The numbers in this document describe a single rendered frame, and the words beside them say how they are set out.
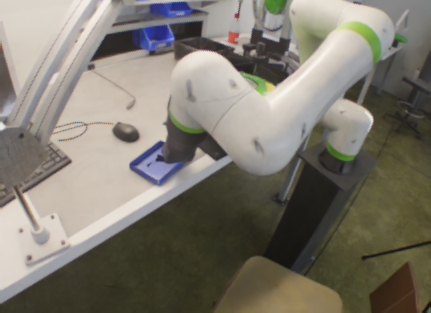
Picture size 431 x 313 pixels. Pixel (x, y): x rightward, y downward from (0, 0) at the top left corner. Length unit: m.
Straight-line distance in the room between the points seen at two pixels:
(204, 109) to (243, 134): 0.07
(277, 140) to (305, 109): 0.08
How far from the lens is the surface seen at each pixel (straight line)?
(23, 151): 0.47
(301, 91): 0.45
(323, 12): 0.72
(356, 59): 0.56
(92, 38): 0.49
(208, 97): 0.40
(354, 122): 0.97
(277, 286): 0.90
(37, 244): 0.62
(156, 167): 0.73
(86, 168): 0.75
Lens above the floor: 1.40
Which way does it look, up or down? 38 degrees down
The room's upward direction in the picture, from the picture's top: 9 degrees clockwise
